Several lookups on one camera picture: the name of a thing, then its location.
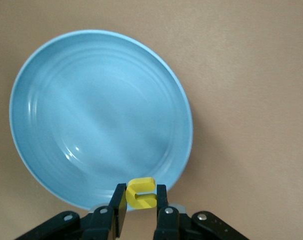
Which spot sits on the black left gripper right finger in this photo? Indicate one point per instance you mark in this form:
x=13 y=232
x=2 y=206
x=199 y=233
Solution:
x=166 y=225

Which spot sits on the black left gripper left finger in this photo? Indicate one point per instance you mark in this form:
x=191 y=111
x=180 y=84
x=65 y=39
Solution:
x=101 y=225

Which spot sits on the yellow foam letter u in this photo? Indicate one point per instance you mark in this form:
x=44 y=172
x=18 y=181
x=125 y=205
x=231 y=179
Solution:
x=131 y=197

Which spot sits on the blue round plate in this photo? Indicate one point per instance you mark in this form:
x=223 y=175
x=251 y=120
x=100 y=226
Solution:
x=99 y=112

